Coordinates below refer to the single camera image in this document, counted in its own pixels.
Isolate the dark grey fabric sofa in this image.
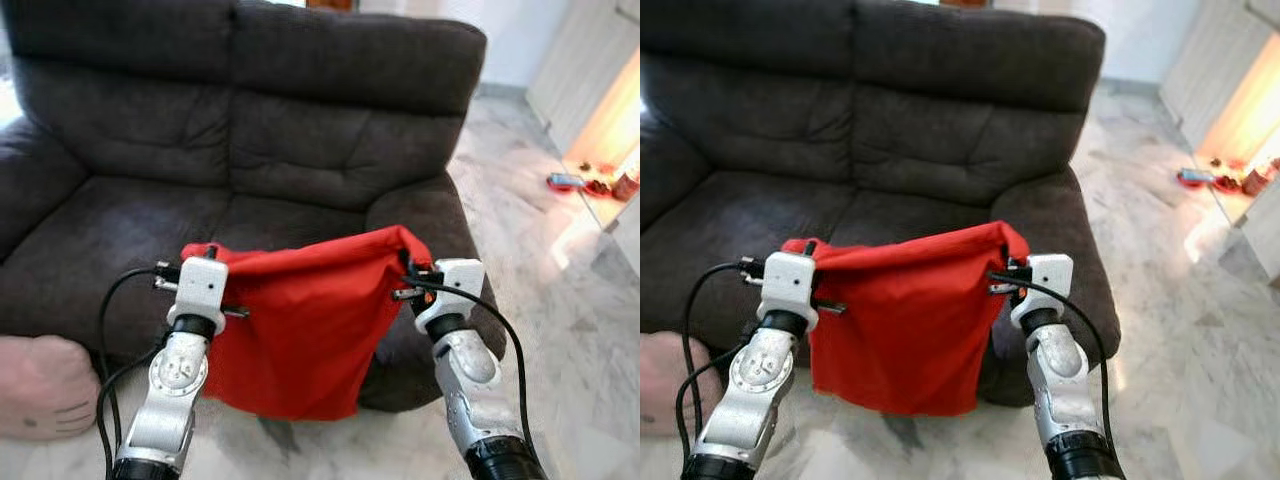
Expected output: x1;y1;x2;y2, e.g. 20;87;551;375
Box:
640;0;1123;409
0;0;506;413

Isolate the pink cat face pillow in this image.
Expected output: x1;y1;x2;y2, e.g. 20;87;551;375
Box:
0;335;101;441
640;332;696;438

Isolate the light wooden cabinet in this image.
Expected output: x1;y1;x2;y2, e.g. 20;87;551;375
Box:
1160;0;1280;151
527;0;641;151

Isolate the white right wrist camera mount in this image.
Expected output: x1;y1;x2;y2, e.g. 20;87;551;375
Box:
415;259;486;336
1010;254;1075;329

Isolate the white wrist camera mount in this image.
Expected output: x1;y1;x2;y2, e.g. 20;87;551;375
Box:
165;257;229;336
415;259;486;336
757;252;821;333
1010;254;1075;329

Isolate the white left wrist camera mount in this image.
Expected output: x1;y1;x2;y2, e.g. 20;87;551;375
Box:
757;252;821;333
165;257;229;336

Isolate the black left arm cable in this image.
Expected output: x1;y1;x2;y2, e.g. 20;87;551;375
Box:
675;260;766;471
95;264;183;476

